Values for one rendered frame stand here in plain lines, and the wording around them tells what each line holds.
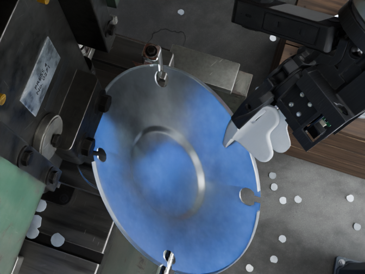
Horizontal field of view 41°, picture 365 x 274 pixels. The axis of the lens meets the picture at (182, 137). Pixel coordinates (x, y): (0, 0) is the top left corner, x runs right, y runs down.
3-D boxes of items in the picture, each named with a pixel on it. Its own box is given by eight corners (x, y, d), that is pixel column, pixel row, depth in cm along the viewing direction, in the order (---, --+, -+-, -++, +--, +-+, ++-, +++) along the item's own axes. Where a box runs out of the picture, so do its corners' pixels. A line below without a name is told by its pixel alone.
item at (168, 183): (86, 56, 70) (81, 56, 69) (264, 75, 52) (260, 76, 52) (101, 237, 79) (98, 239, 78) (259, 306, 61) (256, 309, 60)
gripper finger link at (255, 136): (234, 186, 54) (292, 140, 48) (203, 143, 55) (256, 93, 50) (249, 178, 56) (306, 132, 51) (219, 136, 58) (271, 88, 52)
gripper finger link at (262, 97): (231, 132, 51) (289, 79, 45) (222, 120, 51) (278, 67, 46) (254, 123, 54) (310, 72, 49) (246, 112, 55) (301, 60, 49)
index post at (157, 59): (164, 67, 89) (162, 44, 80) (158, 82, 88) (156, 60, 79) (149, 62, 89) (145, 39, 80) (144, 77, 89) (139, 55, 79)
